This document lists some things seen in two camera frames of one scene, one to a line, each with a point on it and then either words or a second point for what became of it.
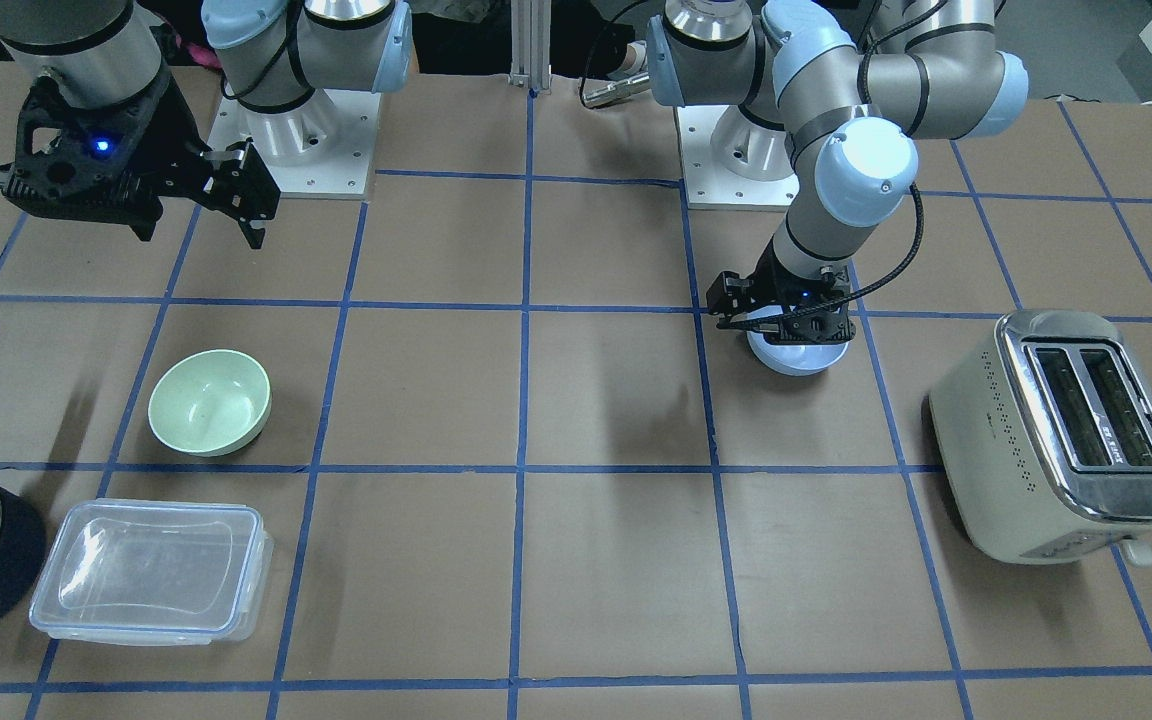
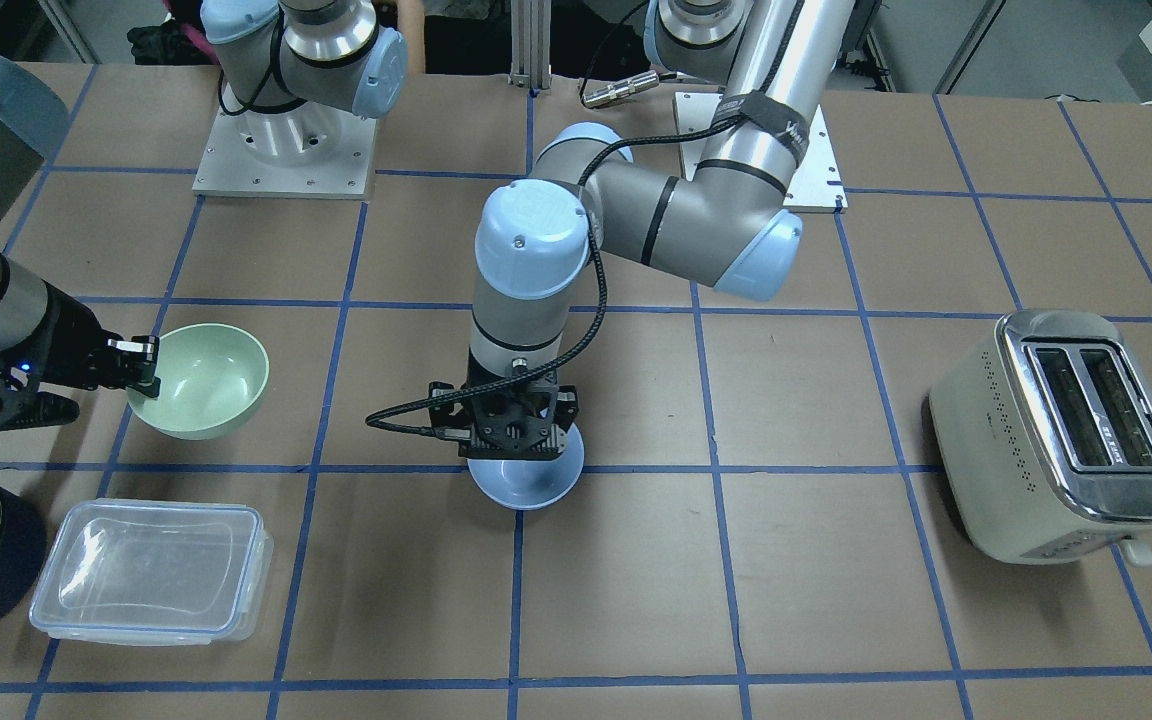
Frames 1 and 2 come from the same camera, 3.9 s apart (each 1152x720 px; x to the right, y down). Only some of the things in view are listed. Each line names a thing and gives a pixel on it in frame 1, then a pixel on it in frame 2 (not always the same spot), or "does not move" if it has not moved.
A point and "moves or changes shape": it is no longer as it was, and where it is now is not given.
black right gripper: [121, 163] -> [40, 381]
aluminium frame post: [531, 28] does not move
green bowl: [210, 402] moves or changes shape
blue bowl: [791, 359] -> [531, 483]
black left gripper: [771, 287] -> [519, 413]
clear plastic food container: [151, 573] does not move
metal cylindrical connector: [614, 90] does not move
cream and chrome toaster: [1050, 446] does not move
